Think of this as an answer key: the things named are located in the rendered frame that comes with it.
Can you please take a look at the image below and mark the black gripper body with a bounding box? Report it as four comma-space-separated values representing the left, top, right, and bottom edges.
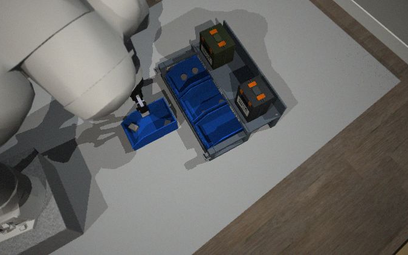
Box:
131, 77, 143, 100

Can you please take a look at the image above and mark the grey shelf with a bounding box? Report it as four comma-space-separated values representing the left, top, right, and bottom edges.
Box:
154, 20, 287, 161

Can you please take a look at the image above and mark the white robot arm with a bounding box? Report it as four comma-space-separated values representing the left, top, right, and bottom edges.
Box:
0, 0, 150, 243

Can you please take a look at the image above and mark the blue bin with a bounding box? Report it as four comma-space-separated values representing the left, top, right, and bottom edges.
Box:
179, 79, 227, 126
121, 97, 178, 150
166, 55, 211, 100
195, 104, 244, 149

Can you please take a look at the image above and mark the olive green case with orange latches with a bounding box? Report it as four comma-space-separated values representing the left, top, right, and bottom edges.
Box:
199, 23, 236, 70

